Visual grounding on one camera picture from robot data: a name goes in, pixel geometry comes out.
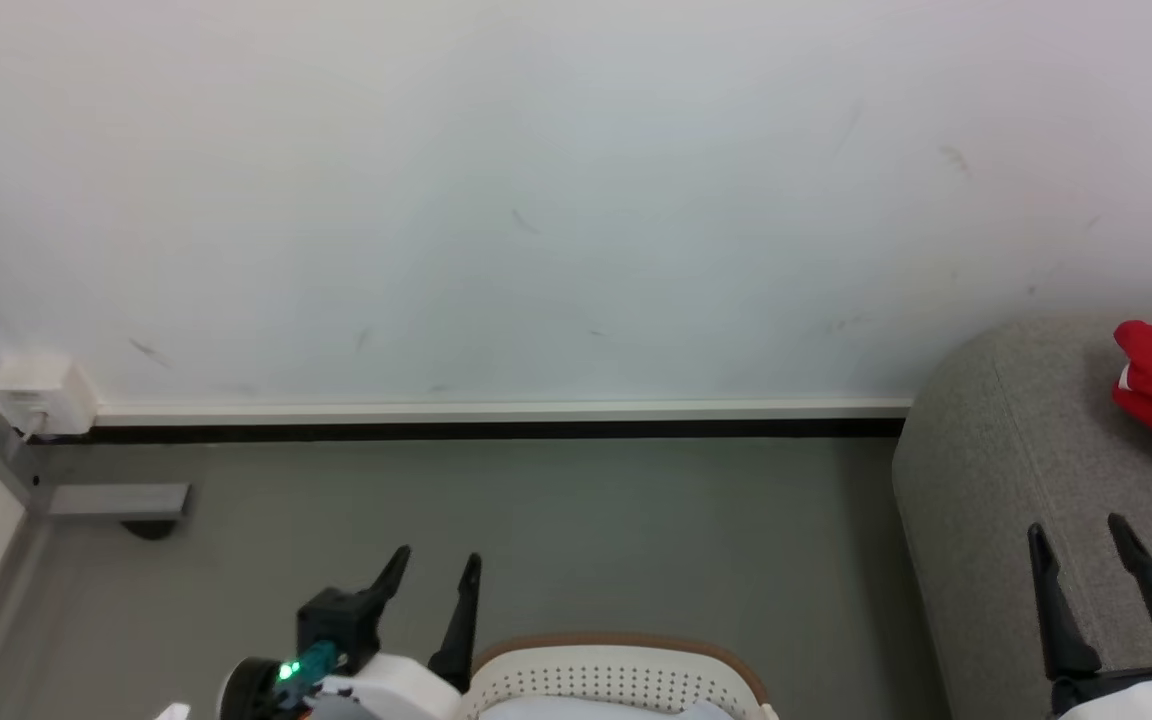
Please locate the white cloth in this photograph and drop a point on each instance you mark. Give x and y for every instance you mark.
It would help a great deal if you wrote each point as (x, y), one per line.
(596, 710)

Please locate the white wall socket box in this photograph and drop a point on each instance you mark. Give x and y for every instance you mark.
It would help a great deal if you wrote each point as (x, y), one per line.
(44, 392)

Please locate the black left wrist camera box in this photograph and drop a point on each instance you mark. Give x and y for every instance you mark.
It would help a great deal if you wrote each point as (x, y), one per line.
(336, 625)

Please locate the white wall trunking strip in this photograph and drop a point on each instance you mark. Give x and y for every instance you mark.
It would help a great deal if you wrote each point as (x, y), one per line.
(506, 410)

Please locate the grey fabric sofa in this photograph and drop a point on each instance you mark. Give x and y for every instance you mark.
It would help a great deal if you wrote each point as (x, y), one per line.
(1016, 470)

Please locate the grey metal foot bar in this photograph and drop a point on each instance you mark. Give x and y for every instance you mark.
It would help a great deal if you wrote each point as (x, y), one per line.
(118, 499)

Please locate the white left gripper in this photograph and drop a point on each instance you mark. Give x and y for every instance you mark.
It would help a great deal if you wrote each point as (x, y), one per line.
(391, 690)

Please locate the black baseboard strip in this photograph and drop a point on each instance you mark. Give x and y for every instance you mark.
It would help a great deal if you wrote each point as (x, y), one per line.
(486, 431)

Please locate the white laundry basket brown rim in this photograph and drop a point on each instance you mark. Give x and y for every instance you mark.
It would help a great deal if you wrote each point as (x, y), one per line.
(616, 672)

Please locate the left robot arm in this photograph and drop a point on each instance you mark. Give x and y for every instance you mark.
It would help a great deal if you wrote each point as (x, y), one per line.
(248, 690)

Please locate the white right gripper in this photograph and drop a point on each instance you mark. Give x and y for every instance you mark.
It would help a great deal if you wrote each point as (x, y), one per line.
(1136, 700)

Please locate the black round foot pad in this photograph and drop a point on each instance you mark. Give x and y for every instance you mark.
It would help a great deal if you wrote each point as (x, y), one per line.
(149, 527)

